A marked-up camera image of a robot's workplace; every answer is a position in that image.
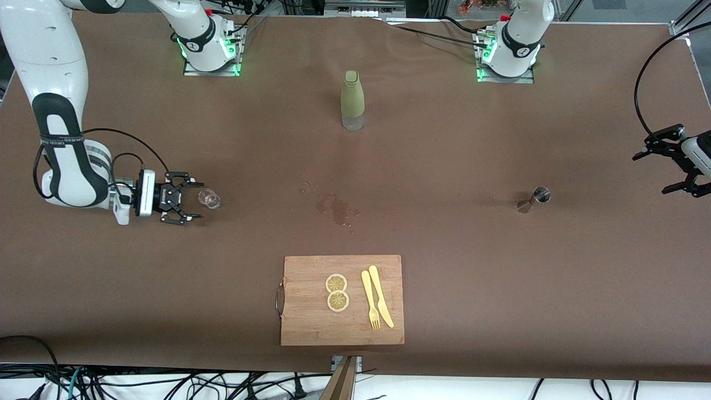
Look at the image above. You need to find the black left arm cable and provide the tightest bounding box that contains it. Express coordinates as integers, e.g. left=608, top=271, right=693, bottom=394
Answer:
left=634, top=25, right=711, bottom=141

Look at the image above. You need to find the grey power strip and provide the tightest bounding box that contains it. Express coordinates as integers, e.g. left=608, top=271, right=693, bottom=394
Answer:
left=325, top=0, right=406, bottom=18

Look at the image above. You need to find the teal cable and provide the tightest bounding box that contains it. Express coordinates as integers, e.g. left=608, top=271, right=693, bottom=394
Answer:
left=66, top=366, right=84, bottom=400

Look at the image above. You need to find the thick black floor cable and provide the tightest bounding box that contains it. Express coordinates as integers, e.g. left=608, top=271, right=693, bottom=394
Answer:
left=0, top=335, right=63, bottom=400

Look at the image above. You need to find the wooden cutting board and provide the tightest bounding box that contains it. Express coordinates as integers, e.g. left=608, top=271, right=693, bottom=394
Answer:
left=281, top=255, right=405, bottom=346

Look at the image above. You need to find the yellow plastic fork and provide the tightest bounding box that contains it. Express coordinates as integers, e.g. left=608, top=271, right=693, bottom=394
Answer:
left=361, top=270, right=382, bottom=330

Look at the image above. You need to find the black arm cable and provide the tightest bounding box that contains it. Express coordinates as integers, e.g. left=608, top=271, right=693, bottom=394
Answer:
left=32, top=128, right=171, bottom=201
left=634, top=25, right=711, bottom=141

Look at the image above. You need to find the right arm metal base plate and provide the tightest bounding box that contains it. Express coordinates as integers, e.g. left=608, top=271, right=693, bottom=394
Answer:
left=182, top=25, right=246, bottom=77

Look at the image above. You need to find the black cable across table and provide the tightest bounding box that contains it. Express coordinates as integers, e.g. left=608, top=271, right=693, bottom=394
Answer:
left=385, top=16, right=495, bottom=49

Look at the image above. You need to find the spilled liquid puddle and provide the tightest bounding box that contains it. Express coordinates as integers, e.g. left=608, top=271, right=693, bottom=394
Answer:
left=316, top=193, right=360, bottom=228

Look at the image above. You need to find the yellow plastic knife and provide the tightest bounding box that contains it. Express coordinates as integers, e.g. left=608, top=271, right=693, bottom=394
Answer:
left=368, top=265, right=395, bottom=328

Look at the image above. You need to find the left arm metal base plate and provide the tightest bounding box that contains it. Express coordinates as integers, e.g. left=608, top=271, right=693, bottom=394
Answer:
left=475, top=31, right=537, bottom=84

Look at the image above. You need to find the green sleeved glass bottle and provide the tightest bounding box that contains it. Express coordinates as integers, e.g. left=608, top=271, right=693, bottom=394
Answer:
left=341, top=70, right=365, bottom=132

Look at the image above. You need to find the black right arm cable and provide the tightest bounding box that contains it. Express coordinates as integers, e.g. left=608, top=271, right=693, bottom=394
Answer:
left=32, top=128, right=171, bottom=201

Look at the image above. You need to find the steel measuring cup jigger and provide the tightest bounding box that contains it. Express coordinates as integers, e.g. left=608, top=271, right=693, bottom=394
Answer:
left=517, top=186, right=552, bottom=214

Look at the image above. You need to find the tall upright post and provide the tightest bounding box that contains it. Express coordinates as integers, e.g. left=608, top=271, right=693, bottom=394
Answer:
left=319, top=356, right=359, bottom=400

